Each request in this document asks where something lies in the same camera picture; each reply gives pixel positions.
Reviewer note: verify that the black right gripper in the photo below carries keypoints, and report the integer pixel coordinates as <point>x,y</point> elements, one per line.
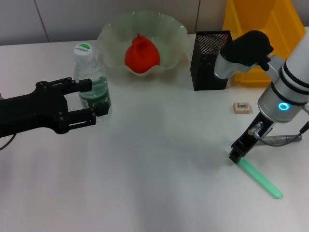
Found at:
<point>258,128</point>

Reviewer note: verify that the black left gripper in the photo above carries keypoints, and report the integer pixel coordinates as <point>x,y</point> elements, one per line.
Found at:
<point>33,113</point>

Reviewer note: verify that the clear plastic water bottle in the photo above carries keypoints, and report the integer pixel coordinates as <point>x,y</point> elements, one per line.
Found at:
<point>90,65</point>

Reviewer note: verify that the mint green pen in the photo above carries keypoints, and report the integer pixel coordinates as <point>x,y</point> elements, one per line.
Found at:
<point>260,178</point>

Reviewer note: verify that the small beige eraser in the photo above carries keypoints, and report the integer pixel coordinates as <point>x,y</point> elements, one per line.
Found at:
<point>243,108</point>

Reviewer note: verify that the orange fruit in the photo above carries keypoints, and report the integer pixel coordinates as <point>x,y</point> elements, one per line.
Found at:
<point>142,55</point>

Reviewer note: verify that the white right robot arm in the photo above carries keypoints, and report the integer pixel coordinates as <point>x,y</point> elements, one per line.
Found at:
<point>287,79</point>

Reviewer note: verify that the silver marker pen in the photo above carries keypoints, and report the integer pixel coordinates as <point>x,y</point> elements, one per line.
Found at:
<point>277,140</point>

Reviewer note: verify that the black mesh pen holder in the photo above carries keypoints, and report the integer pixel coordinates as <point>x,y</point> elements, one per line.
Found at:
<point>205,70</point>

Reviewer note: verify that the green glass fruit bowl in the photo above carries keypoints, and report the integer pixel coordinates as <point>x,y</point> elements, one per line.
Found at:
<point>169,36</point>

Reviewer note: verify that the yellow plastic storage bin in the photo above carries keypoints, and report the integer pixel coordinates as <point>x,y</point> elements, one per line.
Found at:
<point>282,24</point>

